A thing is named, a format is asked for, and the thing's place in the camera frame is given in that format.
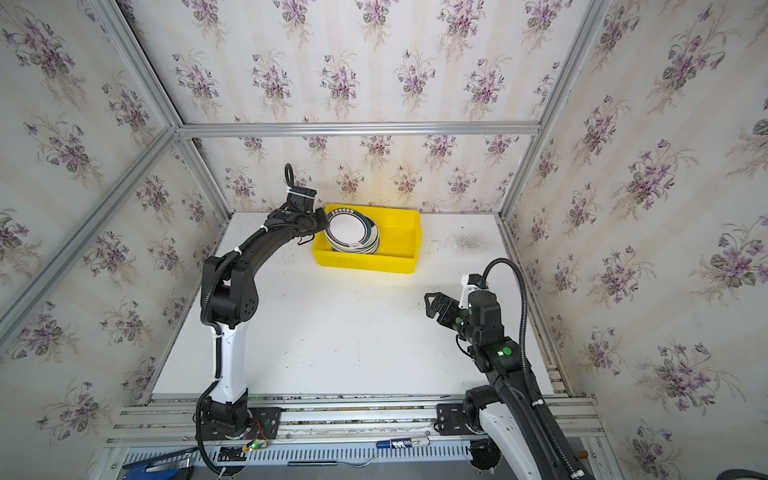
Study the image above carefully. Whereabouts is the white plate teal red rim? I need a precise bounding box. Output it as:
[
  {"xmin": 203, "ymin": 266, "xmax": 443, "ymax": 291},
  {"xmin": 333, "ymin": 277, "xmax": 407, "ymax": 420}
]
[{"xmin": 325, "ymin": 208, "xmax": 380, "ymax": 255}]

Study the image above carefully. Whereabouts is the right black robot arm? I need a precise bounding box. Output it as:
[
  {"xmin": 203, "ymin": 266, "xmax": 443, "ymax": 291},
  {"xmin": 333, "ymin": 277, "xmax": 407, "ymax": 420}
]
[{"xmin": 424, "ymin": 290, "xmax": 594, "ymax": 479}]

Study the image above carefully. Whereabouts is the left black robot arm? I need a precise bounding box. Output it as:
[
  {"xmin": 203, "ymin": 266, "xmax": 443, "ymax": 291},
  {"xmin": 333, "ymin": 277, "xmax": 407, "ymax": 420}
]
[{"xmin": 195, "ymin": 186, "xmax": 328, "ymax": 439}]

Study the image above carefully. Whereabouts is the yellow plastic bin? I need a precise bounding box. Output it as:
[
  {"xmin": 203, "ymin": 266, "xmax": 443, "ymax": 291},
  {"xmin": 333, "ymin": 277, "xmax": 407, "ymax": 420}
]
[{"xmin": 312, "ymin": 204, "xmax": 422, "ymax": 274}]

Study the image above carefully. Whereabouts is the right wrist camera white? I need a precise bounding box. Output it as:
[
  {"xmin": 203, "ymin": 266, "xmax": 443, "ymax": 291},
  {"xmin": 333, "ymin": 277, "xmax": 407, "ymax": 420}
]
[{"xmin": 459, "ymin": 273, "xmax": 482, "ymax": 310}]

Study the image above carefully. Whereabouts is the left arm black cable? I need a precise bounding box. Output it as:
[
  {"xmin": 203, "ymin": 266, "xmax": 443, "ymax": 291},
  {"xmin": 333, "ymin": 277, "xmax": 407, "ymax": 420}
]
[{"xmin": 194, "ymin": 163, "xmax": 319, "ymax": 475}]

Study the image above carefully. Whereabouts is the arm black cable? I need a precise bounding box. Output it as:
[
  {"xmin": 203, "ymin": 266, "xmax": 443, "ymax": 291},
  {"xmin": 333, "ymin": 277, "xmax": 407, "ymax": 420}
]
[
  {"xmin": 194, "ymin": 163, "xmax": 319, "ymax": 475},
  {"xmin": 482, "ymin": 257, "xmax": 586, "ymax": 480}
]

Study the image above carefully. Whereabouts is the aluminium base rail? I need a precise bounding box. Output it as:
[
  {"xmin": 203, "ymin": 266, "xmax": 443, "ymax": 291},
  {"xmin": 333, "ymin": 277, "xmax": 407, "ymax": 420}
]
[{"xmin": 107, "ymin": 392, "xmax": 607, "ymax": 466}]

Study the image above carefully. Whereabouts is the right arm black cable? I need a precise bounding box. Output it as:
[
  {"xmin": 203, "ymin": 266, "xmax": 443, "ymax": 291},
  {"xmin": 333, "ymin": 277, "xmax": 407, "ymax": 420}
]
[{"xmin": 482, "ymin": 257, "xmax": 586, "ymax": 480}]

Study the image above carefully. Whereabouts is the aluminium cage frame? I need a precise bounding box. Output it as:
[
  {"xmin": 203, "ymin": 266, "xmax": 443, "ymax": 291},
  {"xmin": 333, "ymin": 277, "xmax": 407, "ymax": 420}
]
[{"xmin": 1, "ymin": 1, "xmax": 593, "ymax": 406}]

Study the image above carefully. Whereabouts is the blue tool under rail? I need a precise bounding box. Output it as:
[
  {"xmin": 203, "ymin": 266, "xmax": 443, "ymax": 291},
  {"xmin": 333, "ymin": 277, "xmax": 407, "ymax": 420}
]
[{"xmin": 120, "ymin": 447, "xmax": 198, "ymax": 480}]

